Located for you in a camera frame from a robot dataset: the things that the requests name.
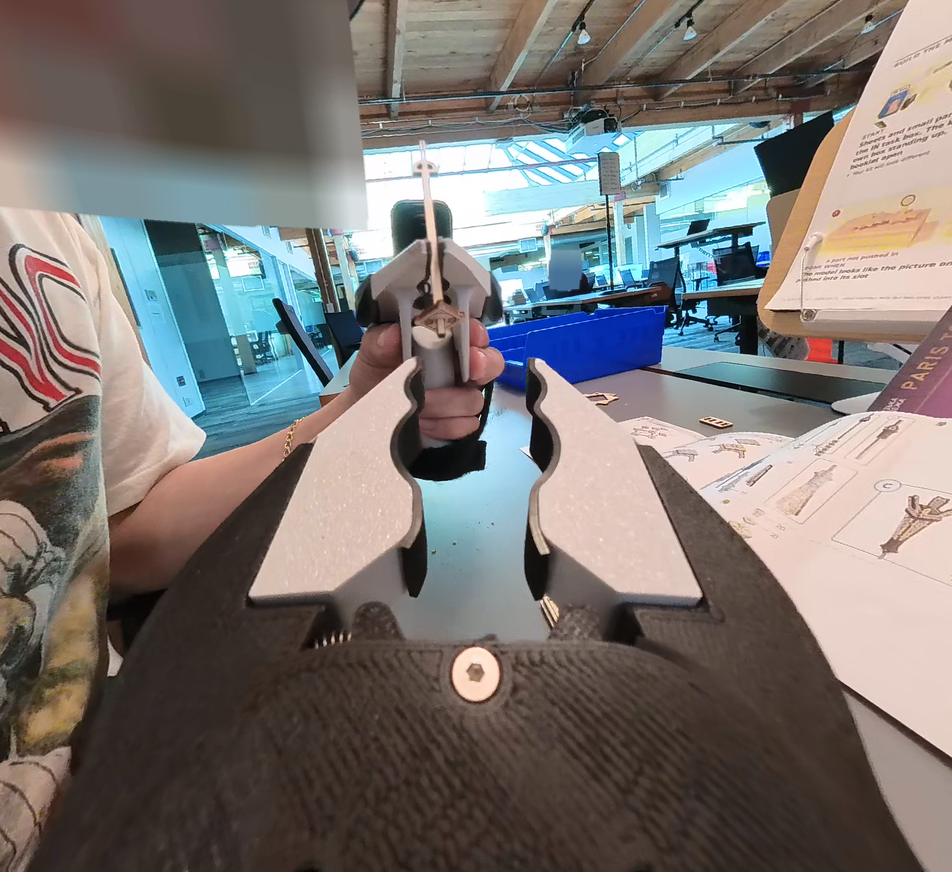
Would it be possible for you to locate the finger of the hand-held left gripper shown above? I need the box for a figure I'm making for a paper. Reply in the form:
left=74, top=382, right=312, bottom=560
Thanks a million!
left=439, top=238, right=493, bottom=384
left=368, top=240, right=434, bottom=382

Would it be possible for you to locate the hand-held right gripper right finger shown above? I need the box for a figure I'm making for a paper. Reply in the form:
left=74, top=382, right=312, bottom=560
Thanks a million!
left=524, top=357, right=705, bottom=629

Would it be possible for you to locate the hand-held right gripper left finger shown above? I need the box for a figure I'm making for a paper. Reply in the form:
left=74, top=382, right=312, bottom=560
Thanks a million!
left=247, top=356, right=429, bottom=641

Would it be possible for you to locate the wooden tower spire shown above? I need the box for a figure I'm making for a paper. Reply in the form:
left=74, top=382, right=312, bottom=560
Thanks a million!
left=415, top=139, right=449, bottom=326

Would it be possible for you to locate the person's left forearm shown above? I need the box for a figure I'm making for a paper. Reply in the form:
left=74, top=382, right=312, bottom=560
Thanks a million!
left=110, top=396, right=357, bottom=594

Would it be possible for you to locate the grey desk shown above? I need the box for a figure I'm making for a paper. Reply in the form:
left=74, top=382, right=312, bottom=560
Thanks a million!
left=405, top=346, right=952, bottom=872

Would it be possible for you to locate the black flat desk panel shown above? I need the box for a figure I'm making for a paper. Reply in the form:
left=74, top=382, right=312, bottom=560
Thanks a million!
left=671, top=361, right=888, bottom=406

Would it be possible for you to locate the person's left hand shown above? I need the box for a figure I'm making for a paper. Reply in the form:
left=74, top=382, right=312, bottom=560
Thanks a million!
left=347, top=324, right=508, bottom=443

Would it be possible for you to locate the blue bin with marker tag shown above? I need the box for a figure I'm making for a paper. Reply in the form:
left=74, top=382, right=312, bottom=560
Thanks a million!
left=487, top=305, right=668, bottom=391

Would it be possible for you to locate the sign on black pole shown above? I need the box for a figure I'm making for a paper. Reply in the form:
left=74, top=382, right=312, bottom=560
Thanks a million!
left=596, top=151, right=624, bottom=311

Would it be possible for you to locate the ceiling projector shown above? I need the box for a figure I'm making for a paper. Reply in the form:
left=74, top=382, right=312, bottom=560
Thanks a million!
left=567, top=106, right=620, bottom=138

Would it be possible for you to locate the folded instruction booklet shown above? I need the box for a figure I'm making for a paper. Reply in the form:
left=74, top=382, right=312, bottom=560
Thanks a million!
left=628, top=411, right=952, bottom=757

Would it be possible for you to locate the person in white t-shirt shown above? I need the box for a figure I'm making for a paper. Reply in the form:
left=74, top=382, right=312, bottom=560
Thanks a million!
left=0, top=209, right=208, bottom=872

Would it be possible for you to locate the purple kit box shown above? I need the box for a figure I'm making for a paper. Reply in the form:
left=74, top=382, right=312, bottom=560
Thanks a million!
left=866, top=325, right=952, bottom=418

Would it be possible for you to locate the black monitor back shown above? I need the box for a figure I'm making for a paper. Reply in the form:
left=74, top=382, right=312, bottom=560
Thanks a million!
left=753, top=111, right=836, bottom=198

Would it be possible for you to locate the printed instruction sheet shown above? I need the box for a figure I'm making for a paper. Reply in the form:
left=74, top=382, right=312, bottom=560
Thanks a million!
left=766, top=0, right=952, bottom=315

